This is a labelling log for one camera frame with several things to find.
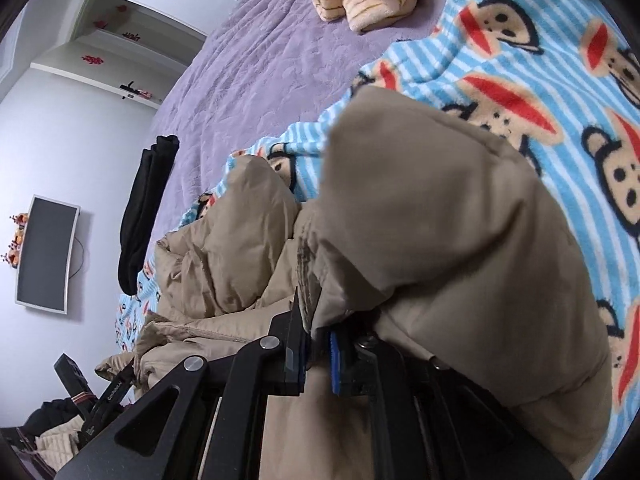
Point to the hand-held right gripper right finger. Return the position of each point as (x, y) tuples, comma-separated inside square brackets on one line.
[(337, 365)]

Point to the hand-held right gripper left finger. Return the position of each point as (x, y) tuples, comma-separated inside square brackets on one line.
[(295, 360)]

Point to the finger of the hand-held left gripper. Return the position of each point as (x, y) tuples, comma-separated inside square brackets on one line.
[(122, 372)]

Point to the tan puffer jacket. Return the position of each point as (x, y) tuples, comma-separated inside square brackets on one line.
[(450, 235)]

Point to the person's left forearm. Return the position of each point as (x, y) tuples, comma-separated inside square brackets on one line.
[(50, 415)]

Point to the beige ribbed clothing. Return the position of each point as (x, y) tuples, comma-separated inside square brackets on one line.
[(57, 447)]

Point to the dark side table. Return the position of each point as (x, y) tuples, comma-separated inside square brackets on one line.
[(20, 455)]

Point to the black folded garment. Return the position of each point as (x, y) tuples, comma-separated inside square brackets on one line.
[(145, 210)]

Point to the orange flower decoration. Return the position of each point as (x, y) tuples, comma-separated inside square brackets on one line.
[(17, 240)]

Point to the purple bed cover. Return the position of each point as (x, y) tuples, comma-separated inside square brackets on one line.
[(260, 60)]

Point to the white door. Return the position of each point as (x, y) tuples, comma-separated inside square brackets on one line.
[(115, 55)]

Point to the monkey print striped blanket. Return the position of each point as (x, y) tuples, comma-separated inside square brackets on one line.
[(550, 110)]

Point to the wall mounted monitor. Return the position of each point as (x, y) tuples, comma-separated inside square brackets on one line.
[(47, 255)]

